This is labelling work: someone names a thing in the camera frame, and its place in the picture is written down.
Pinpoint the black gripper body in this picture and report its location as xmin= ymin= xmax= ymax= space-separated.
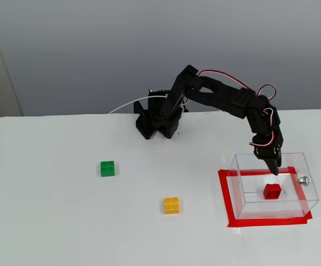
xmin=247 ymin=106 xmax=284 ymax=160

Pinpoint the red lego brick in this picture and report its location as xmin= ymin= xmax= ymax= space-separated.
xmin=262 ymin=183 xmax=282 ymax=200

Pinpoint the silver box lock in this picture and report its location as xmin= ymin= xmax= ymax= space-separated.
xmin=297 ymin=173 xmax=310 ymax=187

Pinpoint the transparent plastic box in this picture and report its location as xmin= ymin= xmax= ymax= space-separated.
xmin=228 ymin=152 xmax=320 ymax=221

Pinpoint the yellow lego brick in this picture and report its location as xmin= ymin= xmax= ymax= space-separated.
xmin=164 ymin=196 xmax=181 ymax=215

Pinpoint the green lego brick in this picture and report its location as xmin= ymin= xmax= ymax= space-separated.
xmin=100 ymin=160 xmax=116 ymax=177

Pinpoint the red tape rectangle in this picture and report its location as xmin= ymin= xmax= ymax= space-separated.
xmin=217 ymin=166 xmax=313 ymax=228

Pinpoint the black table clamp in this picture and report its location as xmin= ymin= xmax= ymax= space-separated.
xmin=133 ymin=101 xmax=153 ymax=140

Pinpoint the white cable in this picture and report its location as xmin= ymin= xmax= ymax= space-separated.
xmin=107 ymin=95 xmax=168 ymax=114

